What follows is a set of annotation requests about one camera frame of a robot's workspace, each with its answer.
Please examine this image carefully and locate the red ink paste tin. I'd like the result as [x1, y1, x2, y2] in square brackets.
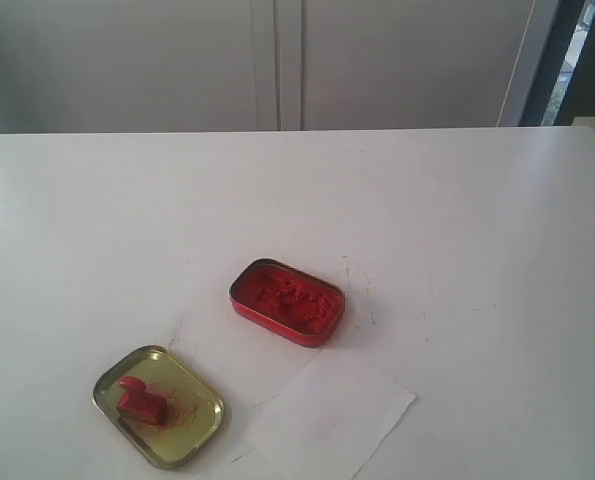
[229, 258, 345, 348]

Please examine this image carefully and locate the red rubber stamp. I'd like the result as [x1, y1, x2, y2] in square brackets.
[116, 376, 167, 425]

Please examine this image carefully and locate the dark window frame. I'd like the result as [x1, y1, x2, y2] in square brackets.
[519, 1, 595, 127]

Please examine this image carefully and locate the gold metal tin lid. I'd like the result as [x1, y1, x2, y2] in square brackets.
[92, 345, 225, 470]

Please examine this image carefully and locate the white paper sheet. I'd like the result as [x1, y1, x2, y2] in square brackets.
[248, 349, 416, 479]

